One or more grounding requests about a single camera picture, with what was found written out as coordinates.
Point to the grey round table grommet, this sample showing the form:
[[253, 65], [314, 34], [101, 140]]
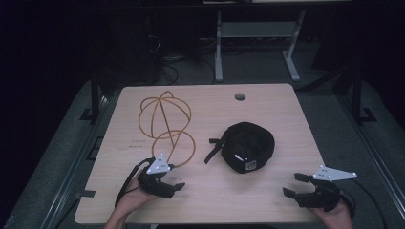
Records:
[[239, 96]]

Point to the aluminium floor rail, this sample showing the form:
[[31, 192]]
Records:
[[76, 165], [379, 165]]

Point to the black metal post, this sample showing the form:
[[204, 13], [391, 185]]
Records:
[[357, 95], [94, 95]]

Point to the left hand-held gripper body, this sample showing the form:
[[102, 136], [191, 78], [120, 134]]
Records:
[[158, 166]]

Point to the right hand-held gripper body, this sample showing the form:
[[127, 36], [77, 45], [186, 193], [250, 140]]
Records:
[[323, 198]]

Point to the person's right hand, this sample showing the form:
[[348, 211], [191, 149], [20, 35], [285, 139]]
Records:
[[336, 219]]

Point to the grey metal desk frame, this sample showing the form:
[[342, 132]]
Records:
[[254, 29]]

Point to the black table edge clamp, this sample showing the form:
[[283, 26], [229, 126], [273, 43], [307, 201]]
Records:
[[85, 193]]

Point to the person's left hand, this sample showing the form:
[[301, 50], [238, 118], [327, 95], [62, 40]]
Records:
[[133, 198]]

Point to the black baseball cap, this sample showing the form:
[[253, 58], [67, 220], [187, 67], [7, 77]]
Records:
[[248, 146]]

